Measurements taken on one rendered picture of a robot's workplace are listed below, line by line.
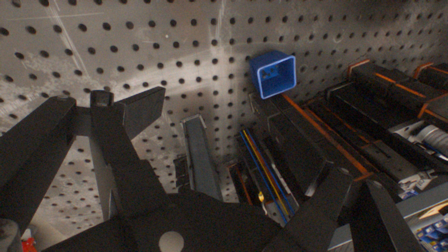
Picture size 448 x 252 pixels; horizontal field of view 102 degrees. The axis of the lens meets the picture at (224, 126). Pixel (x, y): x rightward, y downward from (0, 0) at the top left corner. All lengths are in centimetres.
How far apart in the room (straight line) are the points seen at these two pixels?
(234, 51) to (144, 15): 24
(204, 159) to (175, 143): 24
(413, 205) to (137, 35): 60
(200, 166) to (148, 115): 32
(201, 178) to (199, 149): 9
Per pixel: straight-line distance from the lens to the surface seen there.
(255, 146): 67
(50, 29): 59
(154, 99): 17
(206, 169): 46
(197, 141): 53
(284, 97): 59
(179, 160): 74
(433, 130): 75
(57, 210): 104
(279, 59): 53
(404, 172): 62
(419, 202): 38
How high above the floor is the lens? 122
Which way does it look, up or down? 50 degrees down
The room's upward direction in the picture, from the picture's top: 158 degrees clockwise
